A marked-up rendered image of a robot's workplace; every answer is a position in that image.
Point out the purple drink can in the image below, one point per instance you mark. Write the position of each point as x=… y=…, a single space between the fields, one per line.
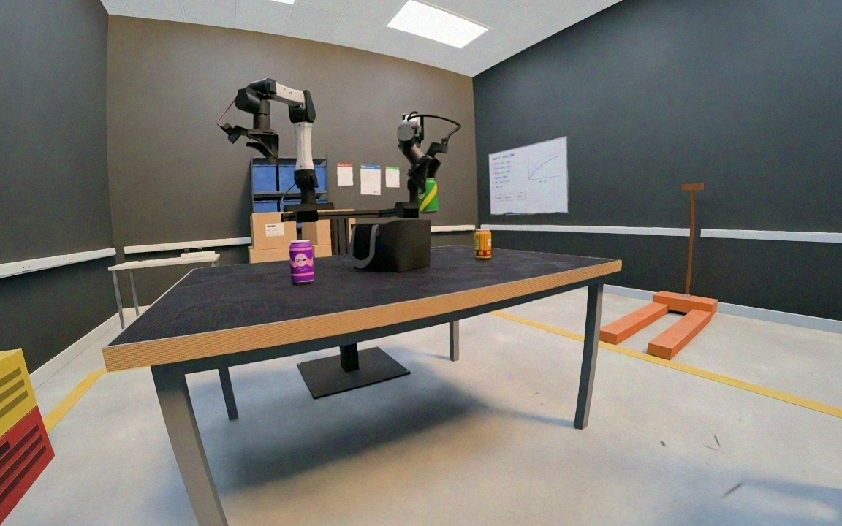
x=301 y=262

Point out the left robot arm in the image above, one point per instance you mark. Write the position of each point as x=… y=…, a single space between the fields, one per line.
x=408 y=139

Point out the green and yellow drink can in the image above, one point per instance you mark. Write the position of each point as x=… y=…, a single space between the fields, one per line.
x=427 y=200

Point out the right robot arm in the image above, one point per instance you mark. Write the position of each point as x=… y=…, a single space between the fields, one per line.
x=249 y=100

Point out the orange striped drink can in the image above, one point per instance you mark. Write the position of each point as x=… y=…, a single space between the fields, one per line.
x=482 y=244

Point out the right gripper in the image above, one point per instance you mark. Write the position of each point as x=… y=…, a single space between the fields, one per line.
x=265 y=142

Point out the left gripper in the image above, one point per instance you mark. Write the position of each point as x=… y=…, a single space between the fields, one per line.
x=420 y=164

